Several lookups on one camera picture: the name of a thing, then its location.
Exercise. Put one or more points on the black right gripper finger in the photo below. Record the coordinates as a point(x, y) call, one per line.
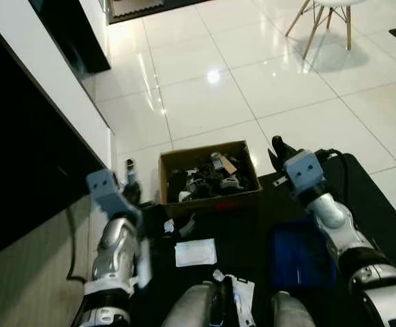
point(290, 149)
point(275, 148)

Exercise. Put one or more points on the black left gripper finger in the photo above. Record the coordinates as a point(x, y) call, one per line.
point(131, 169)

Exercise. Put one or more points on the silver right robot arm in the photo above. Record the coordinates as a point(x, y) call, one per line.
point(351, 248)

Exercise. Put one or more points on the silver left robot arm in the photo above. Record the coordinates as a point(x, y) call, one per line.
point(112, 255)

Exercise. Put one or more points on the large black floor mat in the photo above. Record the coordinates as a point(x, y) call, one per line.
point(252, 231)

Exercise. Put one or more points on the small white paper scrap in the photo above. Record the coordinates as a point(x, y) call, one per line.
point(169, 227)

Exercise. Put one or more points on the brown paper tag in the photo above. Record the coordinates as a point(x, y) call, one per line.
point(225, 165)

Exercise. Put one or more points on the black hardware pile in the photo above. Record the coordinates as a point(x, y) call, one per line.
point(201, 182)

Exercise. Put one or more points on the brown cardboard box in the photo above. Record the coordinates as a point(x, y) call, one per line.
point(211, 204)

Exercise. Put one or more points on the white flat packet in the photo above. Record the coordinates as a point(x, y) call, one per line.
point(195, 252)

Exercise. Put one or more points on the long black low cabinet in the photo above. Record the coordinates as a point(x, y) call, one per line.
point(27, 163)

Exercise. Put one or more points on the silver left robot leg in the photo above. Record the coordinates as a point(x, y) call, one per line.
point(194, 308)

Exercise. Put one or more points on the silver robot leg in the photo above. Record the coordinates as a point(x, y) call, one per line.
point(194, 308)
point(292, 312)

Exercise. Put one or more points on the white crumpled plastic wrapper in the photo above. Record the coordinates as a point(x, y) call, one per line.
point(240, 300)

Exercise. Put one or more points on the white chair with wooden legs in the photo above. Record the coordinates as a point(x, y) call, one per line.
point(334, 13)

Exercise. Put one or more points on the silver right robot leg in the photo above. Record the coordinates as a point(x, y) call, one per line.
point(292, 312)

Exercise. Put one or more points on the grey ribbed doormat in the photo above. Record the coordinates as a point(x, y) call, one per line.
point(136, 5)

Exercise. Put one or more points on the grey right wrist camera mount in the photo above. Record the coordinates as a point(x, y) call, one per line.
point(304, 172)

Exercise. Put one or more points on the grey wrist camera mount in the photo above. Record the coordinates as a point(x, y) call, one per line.
point(304, 172)
point(105, 187)

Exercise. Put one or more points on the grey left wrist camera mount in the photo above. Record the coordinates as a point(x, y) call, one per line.
point(105, 187)

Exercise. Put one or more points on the black wall cabinet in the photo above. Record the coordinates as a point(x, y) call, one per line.
point(75, 34)

